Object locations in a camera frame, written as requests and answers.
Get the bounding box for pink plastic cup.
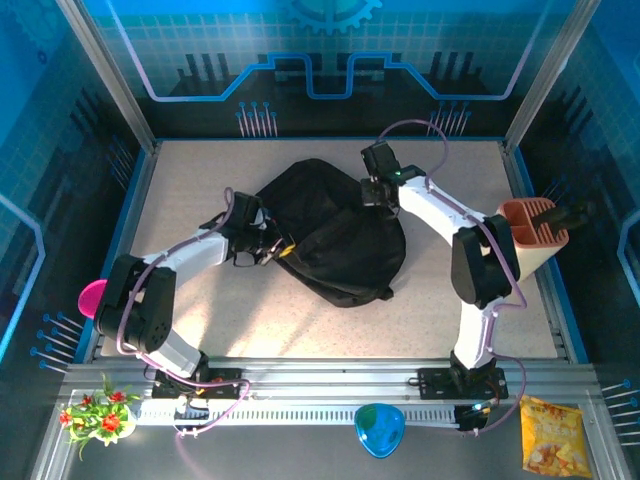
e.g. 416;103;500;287
78;279;107;319

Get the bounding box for beige holder pink insert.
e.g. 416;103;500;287
501;197;571;281

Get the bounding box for potted artificial flowers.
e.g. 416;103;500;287
58;373;142;461

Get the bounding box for yellow chips bag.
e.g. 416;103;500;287
517;394;594;477

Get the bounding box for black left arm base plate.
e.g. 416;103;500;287
152;368;250;400

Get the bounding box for blue plastic bowl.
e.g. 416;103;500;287
353;402;405;459

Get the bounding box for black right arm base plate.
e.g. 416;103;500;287
417;367;510;401

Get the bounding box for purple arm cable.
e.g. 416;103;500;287
115;187;251;441
377;118;529;436

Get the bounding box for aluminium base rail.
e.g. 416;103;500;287
64;357;596;401

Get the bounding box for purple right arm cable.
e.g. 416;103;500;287
377;118;529;436

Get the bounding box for black backpack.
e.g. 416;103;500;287
257;158;407;309

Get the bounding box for grey slotted cable duct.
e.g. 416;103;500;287
134;402;461;427

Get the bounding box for aluminium frame post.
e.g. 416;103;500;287
55;0;160;154
501;0;601;155

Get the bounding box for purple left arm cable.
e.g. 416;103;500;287
115;187;251;441

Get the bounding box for black object in holder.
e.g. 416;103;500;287
530;202;596;232

